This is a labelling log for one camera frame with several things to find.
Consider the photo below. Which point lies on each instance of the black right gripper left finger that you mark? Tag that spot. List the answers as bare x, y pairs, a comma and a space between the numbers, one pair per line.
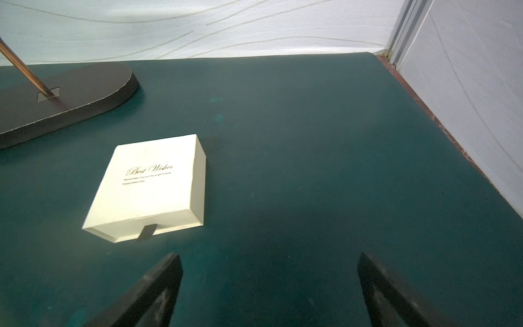
150, 302

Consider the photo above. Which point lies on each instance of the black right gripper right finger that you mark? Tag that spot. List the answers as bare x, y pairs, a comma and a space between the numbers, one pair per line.
391, 301

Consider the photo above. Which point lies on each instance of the cream closed jewelry box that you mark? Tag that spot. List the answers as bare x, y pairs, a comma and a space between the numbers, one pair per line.
150, 188

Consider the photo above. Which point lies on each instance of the dark oval stand base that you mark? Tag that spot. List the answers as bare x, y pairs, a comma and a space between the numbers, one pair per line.
79, 94

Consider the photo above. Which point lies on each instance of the bronze scroll stand rod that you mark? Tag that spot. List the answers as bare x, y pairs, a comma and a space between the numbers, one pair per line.
8, 53

